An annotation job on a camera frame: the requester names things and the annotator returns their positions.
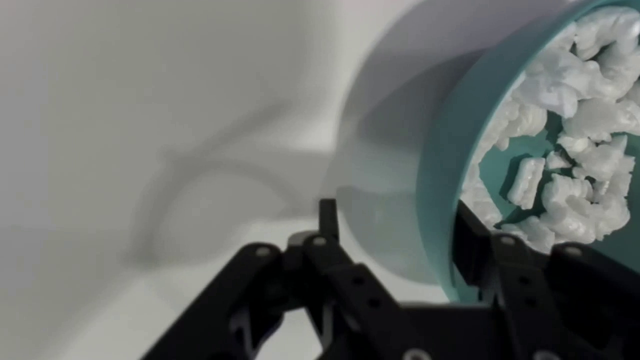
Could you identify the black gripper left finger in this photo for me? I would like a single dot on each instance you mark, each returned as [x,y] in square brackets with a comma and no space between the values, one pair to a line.
[328,219]

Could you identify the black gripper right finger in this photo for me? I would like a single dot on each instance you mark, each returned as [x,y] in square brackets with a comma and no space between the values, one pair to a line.
[473,250]

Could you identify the teal green bowl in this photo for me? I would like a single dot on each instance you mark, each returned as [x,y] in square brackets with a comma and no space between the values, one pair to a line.
[456,127]

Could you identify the white foam pieces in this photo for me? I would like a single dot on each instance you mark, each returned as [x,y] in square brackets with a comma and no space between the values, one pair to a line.
[552,164]

